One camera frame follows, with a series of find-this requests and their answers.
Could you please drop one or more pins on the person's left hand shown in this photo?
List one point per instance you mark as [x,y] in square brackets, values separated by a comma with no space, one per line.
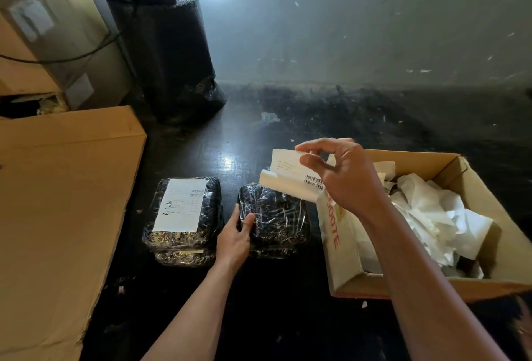
[230,244]

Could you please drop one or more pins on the person's right hand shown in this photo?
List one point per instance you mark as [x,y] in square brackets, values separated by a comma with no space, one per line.
[353,182]

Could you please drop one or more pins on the person's right thumb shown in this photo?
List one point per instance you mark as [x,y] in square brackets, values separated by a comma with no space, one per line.
[314,162]

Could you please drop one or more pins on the person's left thumb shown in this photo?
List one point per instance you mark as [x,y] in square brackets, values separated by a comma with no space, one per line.
[248,223]

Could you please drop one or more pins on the white shipping label sheet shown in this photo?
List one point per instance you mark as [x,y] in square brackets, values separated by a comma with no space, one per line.
[286,175]

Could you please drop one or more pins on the person's left forearm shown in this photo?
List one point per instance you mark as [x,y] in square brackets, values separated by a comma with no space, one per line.
[195,315]

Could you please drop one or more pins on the person's right forearm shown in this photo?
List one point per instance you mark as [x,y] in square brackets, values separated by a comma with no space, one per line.
[419,290]

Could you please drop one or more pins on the small white paper scrap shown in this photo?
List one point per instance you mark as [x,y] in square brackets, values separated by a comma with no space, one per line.
[269,117]

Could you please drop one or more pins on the black wrapped parcel with label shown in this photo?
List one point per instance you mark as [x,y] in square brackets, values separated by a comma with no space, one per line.
[183,207]

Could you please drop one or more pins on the pile of white backing paper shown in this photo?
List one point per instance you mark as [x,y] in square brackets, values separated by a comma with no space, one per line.
[432,215]

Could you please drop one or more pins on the black bubble wrap roll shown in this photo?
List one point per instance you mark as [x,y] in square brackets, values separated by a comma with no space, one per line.
[166,48]

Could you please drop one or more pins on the large flat cardboard box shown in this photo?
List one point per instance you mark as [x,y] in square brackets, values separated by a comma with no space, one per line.
[58,223]

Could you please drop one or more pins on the open cardboard box red print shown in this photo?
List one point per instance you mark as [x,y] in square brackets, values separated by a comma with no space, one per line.
[505,248]

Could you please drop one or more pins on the taped brown cardboard box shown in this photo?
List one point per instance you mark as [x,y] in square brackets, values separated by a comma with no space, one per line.
[62,40]

